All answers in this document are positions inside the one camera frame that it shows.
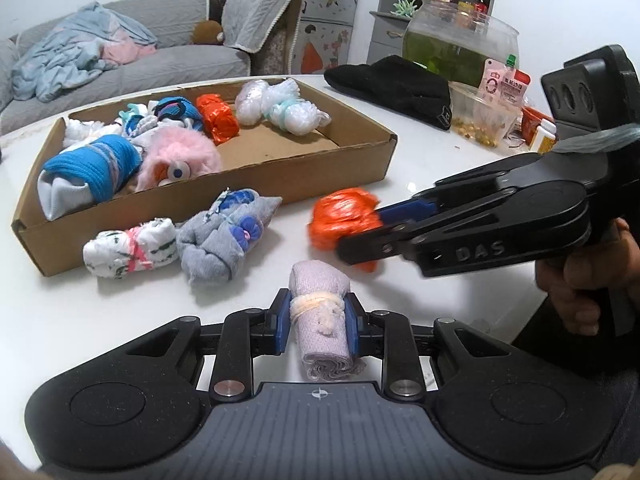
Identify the clear plastic container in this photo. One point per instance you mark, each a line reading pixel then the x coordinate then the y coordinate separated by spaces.
pixel 480 125

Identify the orange packet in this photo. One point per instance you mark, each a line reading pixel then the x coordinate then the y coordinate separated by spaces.
pixel 529 116

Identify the grey shelf cabinet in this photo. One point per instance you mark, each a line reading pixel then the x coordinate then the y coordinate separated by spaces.
pixel 385 35

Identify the pink fluffy sock with eyes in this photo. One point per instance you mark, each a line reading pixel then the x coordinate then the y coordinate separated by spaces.
pixel 190 152

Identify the white teal sock roll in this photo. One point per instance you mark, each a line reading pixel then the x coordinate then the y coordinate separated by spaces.
pixel 295 112

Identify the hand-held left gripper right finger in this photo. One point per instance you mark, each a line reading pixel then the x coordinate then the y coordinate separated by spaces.
pixel 351 325

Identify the white pink sock roll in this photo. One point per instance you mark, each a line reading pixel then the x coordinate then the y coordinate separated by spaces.
pixel 125 250

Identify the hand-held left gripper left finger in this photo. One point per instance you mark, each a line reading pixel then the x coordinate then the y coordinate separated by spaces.
pixel 281 322

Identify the orange white sock roll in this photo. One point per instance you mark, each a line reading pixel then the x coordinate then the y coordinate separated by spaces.
pixel 217 120

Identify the glass fish bowl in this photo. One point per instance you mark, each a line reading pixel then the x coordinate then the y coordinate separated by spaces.
pixel 450 45

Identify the grey sofa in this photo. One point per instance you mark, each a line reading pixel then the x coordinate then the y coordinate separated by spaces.
pixel 200 65

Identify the green plant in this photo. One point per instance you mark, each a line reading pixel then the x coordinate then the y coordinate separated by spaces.
pixel 405 7

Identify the brown plush toy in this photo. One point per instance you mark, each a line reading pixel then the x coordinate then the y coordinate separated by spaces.
pixel 205 32

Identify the pink blanket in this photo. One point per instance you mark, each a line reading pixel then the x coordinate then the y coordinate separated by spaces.
pixel 125 50

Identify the black knit hat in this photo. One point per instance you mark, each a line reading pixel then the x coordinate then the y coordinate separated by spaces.
pixel 390 90

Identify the grey throw blanket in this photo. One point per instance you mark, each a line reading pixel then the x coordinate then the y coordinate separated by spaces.
pixel 255 15

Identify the pink pouch green cap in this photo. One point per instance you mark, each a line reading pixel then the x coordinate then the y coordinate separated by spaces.
pixel 517 85

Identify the shallow cardboard box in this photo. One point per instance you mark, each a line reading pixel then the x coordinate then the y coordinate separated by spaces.
pixel 300 175

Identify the small white sock roll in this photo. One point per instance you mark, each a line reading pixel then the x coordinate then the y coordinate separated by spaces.
pixel 80 132

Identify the floral decorated refrigerator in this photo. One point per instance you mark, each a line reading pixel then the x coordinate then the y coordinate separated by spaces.
pixel 325 45

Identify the pale pink pouch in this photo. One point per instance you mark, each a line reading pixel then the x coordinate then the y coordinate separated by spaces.
pixel 491 82

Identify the light blue blanket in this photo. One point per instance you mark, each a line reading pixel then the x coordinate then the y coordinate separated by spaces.
pixel 60 55

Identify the person's right hand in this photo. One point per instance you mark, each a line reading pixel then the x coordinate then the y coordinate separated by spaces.
pixel 570 290

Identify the grey blue sock bundle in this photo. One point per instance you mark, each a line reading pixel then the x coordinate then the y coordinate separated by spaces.
pixel 210 245

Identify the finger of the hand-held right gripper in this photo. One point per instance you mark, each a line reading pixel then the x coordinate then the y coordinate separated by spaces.
pixel 380 245
pixel 405 210

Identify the lilac sock roll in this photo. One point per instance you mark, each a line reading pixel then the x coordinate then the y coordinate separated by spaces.
pixel 320 330

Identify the pale white sock roll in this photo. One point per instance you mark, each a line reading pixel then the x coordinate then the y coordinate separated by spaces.
pixel 252 102

